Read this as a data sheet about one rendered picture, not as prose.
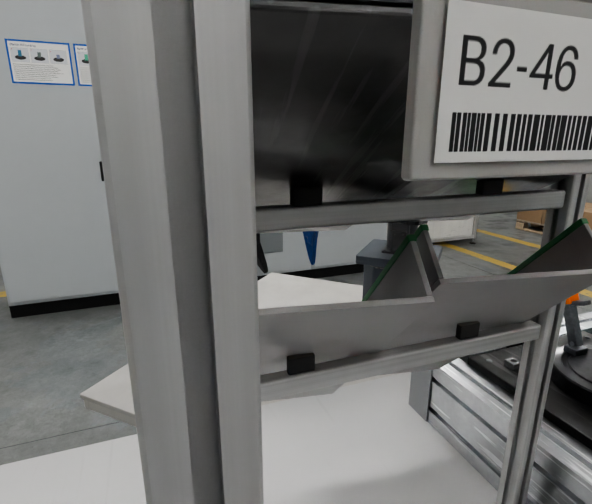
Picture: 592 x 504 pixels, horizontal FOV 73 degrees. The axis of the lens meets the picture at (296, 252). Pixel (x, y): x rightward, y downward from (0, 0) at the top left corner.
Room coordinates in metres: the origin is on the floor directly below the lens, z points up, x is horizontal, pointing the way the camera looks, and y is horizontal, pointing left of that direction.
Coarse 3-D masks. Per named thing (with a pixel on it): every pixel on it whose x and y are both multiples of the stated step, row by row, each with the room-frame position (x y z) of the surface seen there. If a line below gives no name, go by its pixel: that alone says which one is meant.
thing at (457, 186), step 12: (432, 180) 0.29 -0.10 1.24; (444, 180) 0.30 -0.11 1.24; (456, 180) 0.30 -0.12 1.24; (468, 180) 0.30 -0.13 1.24; (504, 180) 0.31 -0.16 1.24; (516, 180) 0.31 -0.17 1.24; (528, 180) 0.31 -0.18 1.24; (540, 180) 0.31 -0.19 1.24; (552, 180) 0.32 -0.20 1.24; (396, 192) 0.32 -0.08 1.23; (408, 192) 0.32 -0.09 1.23; (420, 192) 0.32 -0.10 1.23; (432, 192) 0.32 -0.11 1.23; (444, 192) 0.33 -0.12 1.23; (456, 192) 0.33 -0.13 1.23; (468, 192) 0.33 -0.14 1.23; (468, 216) 0.42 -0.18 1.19
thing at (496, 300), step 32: (576, 224) 0.29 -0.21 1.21; (544, 256) 0.31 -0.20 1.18; (576, 256) 0.28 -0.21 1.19; (448, 288) 0.24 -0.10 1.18; (480, 288) 0.25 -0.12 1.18; (512, 288) 0.26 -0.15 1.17; (544, 288) 0.26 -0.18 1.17; (576, 288) 0.27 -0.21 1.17; (416, 320) 0.29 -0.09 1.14; (448, 320) 0.30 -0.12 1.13; (480, 320) 0.31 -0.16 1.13; (512, 320) 0.32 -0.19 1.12
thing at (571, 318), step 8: (576, 296) 0.50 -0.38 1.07; (568, 304) 0.50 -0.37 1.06; (576, 304) 0.49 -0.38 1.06; (584, 304) 0.48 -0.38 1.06; (568, 312) 0.50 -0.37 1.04; (576, 312) 0.50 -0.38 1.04; (568, 320) 0.50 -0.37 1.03; (576, 320) 0.50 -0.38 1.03; (568, 328) 0.50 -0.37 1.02; (576, 328) 0.49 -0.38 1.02; (568, 336) 0.49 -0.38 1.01; (576, 336) 0.49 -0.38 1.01; (576, 344) 0.48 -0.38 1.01
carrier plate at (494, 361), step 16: (560, 336) 0.57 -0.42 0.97; (496, 352) 0.52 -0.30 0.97; (512, 352) 0.52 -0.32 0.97; (480, 368) 0.49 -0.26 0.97; (496, 368) 0.48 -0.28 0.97; (512, 384) 0.44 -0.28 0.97; (560, 400) 0.41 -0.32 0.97; (576, 400) 0.41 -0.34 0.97; (544, 416) 0.40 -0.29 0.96; (560, 416) 0.38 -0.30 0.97; (576, 416) 0.38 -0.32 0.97; (576, 432) 0.36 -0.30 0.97
